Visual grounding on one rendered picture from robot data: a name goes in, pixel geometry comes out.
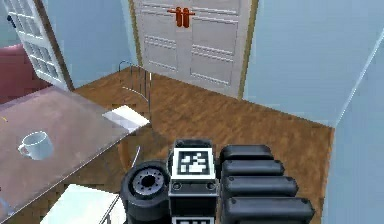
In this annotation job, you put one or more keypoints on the glass top table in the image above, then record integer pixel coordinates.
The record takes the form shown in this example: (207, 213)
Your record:
(56, 133)

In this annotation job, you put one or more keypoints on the white mug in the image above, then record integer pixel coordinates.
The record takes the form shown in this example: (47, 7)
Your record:
(36, 145)

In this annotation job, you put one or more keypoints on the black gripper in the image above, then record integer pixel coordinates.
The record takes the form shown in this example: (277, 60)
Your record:
(146, 190)

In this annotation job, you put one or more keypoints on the white panelled double door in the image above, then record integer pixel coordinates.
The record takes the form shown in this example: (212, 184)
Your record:
(193, 43)

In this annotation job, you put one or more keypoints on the white glazed room door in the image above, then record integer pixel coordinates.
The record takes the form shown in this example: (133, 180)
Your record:
(40, 43)

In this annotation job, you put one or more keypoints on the dark red sofa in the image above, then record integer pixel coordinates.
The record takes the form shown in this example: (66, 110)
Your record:
(16, 71)

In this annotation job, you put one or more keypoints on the white seat metal chair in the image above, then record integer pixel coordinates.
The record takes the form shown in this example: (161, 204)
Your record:
(83, 206)
(130, 115)

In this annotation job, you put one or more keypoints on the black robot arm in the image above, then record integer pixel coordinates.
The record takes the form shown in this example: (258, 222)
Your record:
(253, 186)

